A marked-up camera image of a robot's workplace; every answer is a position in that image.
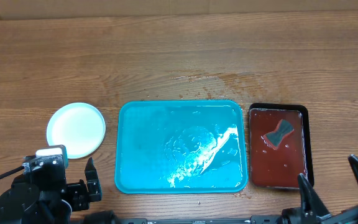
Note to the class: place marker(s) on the light blue plate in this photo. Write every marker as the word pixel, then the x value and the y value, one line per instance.
pixel 80 127

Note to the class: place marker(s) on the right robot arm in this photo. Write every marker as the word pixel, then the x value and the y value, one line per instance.
pixel 348 216

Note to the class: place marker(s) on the red and black sponge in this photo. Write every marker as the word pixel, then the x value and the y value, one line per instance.
pixel 274 138

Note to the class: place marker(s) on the teal plastic tray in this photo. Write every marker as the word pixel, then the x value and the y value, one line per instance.
pixel 181 147

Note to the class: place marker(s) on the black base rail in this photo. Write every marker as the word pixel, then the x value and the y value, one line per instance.
pixel 255 219

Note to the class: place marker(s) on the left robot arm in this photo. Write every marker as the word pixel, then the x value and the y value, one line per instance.
pixel 42 195

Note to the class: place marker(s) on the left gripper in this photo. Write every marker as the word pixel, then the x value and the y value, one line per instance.
pixel 78 191

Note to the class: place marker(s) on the black tray with dark water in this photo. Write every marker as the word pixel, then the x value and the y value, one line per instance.
pixel 279 169

